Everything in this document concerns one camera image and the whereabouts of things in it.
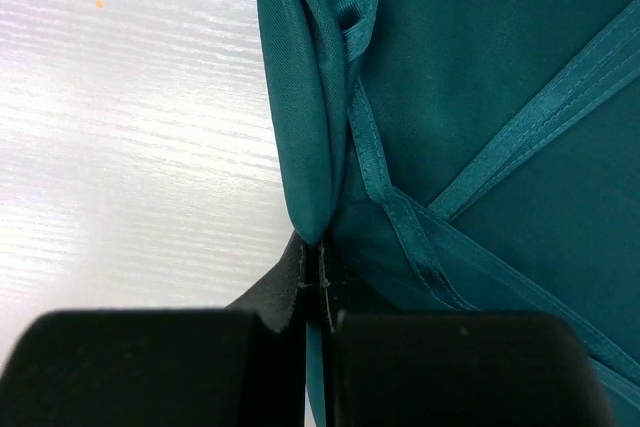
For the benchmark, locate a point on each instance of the teal satin napkin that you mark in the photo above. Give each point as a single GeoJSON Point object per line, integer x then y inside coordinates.
{"type": "Point", "coordinates": [470, 155]}

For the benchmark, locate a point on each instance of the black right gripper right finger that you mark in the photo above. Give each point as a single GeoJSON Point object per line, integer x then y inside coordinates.
{"type": "Point", "coordinates": [381, 366]}

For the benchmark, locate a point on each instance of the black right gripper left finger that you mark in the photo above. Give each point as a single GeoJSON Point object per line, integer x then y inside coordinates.
{"type": "Point", "coordinates": [242, 365]}

